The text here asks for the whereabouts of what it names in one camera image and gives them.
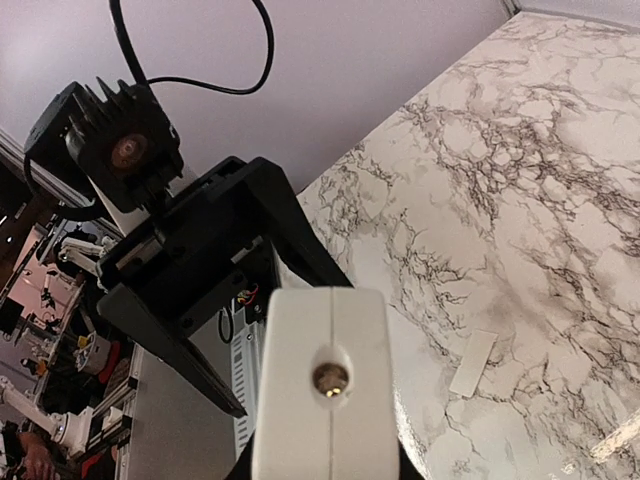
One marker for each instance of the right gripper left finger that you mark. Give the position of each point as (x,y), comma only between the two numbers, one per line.
(242,470)

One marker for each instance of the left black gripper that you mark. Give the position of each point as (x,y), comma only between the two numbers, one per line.
(179,269)

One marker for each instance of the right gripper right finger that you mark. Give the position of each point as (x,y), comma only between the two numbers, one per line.
(410,462)

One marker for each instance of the white remote control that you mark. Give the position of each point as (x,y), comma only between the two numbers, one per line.
(326,403)

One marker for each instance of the white battery cover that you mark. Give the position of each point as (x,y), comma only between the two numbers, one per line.
(473,363)

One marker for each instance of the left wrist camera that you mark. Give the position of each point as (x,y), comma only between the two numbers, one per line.
(119,149)

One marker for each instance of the left aluminium frame post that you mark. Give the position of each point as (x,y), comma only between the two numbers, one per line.
(12,157)

